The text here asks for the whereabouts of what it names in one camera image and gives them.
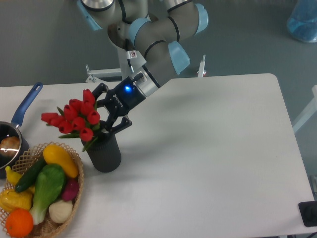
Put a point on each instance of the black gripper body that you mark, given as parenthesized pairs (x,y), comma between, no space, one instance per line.
(123,98)

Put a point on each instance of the yellow squash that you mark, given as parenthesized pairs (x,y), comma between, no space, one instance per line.
(54,154)

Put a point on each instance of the yellow corn cob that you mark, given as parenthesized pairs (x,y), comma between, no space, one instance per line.
(11,200)

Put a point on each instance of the dark grey ribbed vase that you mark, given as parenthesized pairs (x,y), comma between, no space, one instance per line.
(104,152)

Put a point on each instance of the brown bread roll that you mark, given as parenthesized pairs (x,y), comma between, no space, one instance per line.
(9,146)

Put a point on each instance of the white garlic bulb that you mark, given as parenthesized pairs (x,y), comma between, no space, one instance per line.
(60,211)

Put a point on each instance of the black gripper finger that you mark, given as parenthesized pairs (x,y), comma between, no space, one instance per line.
(101,88)
(115,125)

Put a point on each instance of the white frame bar right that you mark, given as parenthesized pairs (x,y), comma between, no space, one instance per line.
(309,110)

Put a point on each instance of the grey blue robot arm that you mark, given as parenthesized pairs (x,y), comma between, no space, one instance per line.
(158,42)

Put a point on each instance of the dark green cucumber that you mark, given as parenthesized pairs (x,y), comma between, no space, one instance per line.
(30,176)

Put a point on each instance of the orange fruit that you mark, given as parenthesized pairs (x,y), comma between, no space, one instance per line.
(19,223)

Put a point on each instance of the blue plastic bag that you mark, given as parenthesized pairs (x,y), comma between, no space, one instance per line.
(302,23)

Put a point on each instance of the blue handled saucepan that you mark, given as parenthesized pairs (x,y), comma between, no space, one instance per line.
(9,129)

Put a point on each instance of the green bok choy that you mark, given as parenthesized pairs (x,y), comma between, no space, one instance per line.
(48,186)

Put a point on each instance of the yellow banana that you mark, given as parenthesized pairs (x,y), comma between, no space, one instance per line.
(12,176)

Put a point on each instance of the white clamp post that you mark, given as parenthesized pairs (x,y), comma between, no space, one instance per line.
(201,71)

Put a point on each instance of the red tulip bouquet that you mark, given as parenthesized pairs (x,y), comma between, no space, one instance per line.
(77,119)

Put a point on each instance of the black device at edge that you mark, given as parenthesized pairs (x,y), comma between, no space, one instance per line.
(308,211)

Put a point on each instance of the woven wicker basket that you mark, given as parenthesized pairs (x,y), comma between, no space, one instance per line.
(51,227)

